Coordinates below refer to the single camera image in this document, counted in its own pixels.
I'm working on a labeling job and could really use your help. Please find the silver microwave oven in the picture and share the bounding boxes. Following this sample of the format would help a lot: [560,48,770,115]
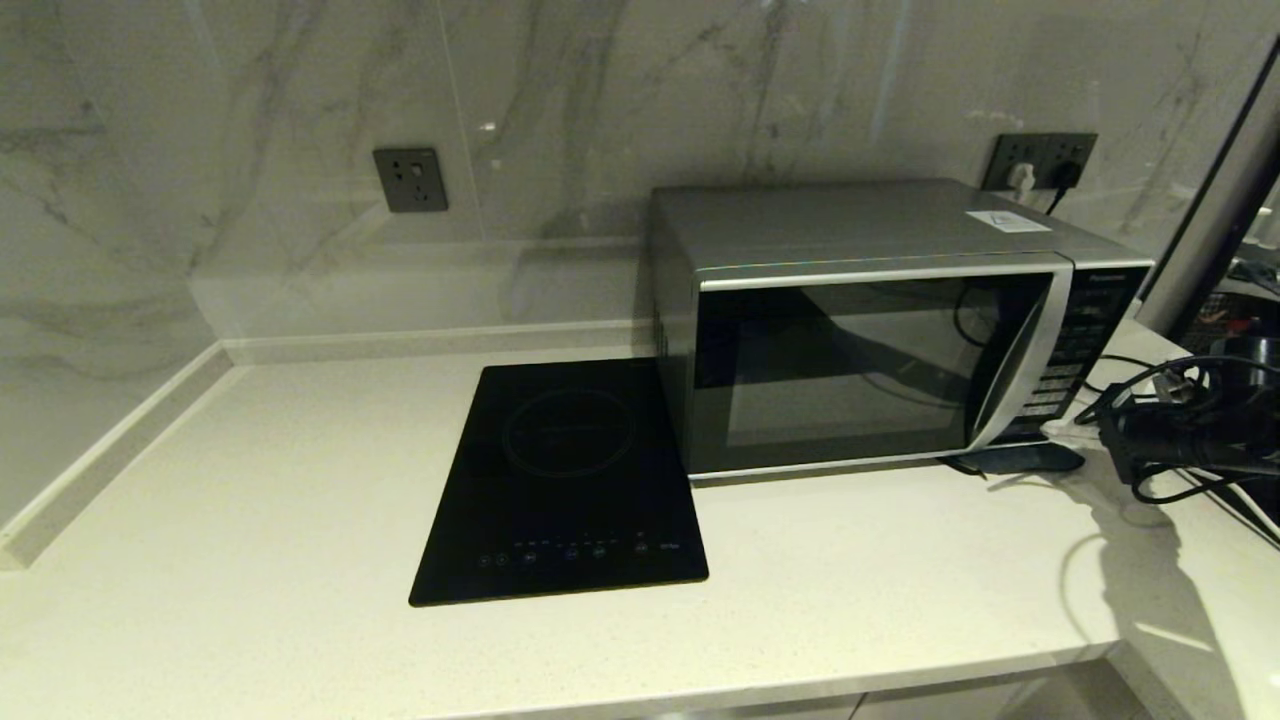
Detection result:
[640,180,1156,488]

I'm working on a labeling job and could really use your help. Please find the dark grey foot mat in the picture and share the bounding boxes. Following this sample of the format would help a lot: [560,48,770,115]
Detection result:
[945,443,1088,481]

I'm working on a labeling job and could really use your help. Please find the white sticker label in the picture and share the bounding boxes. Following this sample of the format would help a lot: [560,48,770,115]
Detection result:
[965,210,1053,234]

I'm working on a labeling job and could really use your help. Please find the black power plug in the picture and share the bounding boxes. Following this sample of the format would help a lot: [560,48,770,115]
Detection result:
[1046,161,1083,214]

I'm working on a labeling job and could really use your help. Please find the black induction cooktop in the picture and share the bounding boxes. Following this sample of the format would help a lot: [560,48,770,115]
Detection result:
[408,358,711,608]

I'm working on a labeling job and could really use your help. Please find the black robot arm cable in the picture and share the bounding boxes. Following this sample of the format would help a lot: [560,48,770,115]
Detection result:
[1075,355,1280,506]

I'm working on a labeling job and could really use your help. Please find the black wire basket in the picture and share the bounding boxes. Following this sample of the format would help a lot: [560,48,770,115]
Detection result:
[1180,295,1246,351]

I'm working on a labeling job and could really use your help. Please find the dark vertical frame post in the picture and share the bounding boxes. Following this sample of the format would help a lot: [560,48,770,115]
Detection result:
[1135,40,1280,336]

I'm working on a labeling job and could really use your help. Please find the grey double wall socket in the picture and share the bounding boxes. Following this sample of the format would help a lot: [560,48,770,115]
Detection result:
[982,132,1099,191]

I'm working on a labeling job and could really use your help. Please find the grey single wall socket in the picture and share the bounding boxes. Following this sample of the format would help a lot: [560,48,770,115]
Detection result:
[372,147,449,214]

